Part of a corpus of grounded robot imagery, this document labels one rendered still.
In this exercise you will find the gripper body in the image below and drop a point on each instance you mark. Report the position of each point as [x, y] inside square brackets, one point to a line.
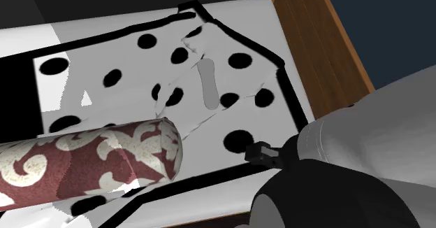
[263, 155]

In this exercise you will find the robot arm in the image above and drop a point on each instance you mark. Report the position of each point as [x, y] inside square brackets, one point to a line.
[374, 135]

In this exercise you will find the grey oblong object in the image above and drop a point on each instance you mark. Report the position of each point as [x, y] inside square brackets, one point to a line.
[208, 84]

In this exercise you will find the wooden bed with white mattress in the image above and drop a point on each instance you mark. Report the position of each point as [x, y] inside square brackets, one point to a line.
[243, 14]

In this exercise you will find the white black-dotted blanket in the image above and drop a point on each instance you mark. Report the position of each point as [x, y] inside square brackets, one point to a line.
[136, 70]

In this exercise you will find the red white patterned bolster pillow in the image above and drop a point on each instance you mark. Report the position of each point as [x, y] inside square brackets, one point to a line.
[85, 159]

